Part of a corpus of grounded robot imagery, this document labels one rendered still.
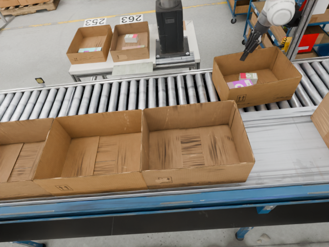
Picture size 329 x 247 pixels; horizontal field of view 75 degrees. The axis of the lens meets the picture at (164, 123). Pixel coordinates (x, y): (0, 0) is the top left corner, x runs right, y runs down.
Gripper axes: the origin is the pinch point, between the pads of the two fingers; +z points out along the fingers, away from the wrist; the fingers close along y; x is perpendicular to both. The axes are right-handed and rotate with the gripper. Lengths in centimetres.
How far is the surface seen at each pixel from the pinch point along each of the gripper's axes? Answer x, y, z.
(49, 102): 117, -8, 58
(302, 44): -40.4, 10.8, -9.3
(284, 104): -21.5, -29.8, 8.1
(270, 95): -10.7, -28.1, 4.8
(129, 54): 68, 28, 33
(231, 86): 8.1, -18.4, 10.3
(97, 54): 91, 30, 40
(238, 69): -1.7, -0.3, 10.7
